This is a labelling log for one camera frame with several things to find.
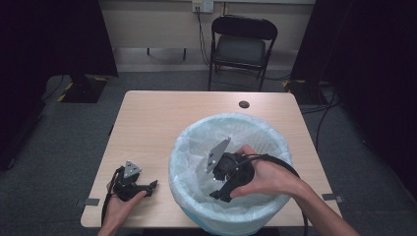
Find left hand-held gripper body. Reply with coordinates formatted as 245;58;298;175
112;159;148;203

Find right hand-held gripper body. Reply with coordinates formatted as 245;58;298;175
205;137;256;195

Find white plastic bag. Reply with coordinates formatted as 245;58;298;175
168;112;294;231

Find person's left hand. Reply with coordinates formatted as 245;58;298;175
106;181;148;228

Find person's right hand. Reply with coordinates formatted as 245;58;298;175
229;145;307;200

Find black stand base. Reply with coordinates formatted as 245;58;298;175
282;79;328;106
57;74;109;104

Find black folding chair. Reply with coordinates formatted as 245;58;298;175
208;14;279;92

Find black curtain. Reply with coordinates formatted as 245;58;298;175
289;0;417;198
0;0;119;171

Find left hand-held gripper black cable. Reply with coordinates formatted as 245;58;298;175
100;167;122;226

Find hand-held gripper black cable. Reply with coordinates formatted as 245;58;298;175
100;167;122;226
234;153;310;236

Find grey table bracket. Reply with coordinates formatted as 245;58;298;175
76;198;100;207
322;193;344;204

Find right hand-held gripper black cable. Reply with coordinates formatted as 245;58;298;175
234;153;310;236

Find black floor cables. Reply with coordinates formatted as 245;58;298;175
299;87;342;152

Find thin black floor cable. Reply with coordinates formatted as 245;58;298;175
41;74;67;101

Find black cable from wall outlet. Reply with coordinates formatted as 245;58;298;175
195;7;211;68

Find white wall outlet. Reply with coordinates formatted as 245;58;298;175
191;0;214;14

